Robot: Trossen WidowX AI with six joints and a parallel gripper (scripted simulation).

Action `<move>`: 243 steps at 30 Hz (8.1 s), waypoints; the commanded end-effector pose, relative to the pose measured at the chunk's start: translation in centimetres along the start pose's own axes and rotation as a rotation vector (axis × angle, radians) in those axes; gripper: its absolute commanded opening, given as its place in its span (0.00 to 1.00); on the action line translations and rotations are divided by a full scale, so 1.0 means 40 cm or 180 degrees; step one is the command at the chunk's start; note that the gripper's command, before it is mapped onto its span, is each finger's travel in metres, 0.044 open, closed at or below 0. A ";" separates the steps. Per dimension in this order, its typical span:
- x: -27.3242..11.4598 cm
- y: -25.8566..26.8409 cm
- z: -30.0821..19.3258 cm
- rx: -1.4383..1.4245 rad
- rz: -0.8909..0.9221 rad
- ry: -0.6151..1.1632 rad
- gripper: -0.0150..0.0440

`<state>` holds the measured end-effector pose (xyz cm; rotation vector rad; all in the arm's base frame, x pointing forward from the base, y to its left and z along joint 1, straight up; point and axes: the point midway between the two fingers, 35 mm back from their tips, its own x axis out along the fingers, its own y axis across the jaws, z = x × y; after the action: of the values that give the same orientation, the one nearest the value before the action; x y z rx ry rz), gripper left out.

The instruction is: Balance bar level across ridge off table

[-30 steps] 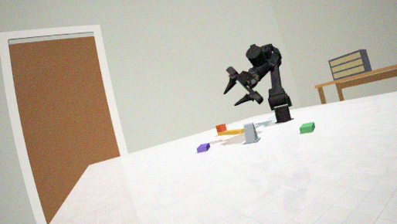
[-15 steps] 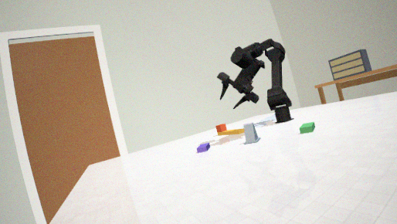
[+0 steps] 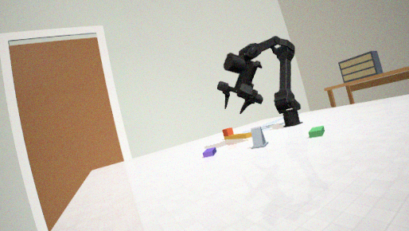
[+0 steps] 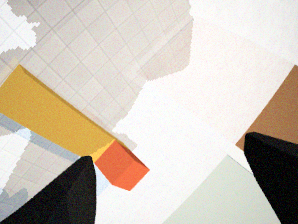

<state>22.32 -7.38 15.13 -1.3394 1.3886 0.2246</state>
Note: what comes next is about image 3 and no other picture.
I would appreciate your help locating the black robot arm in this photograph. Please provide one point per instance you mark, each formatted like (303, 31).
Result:
(242, 64)

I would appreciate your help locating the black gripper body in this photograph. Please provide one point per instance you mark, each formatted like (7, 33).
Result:
(224, 87)

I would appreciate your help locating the small purple block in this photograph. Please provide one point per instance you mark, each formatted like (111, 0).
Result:
(209, 152)

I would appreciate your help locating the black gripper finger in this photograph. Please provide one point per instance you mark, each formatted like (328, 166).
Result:
(226, 98)
(246, 104)

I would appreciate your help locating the green rectangular block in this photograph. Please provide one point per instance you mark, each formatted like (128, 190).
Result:
(316, 132)

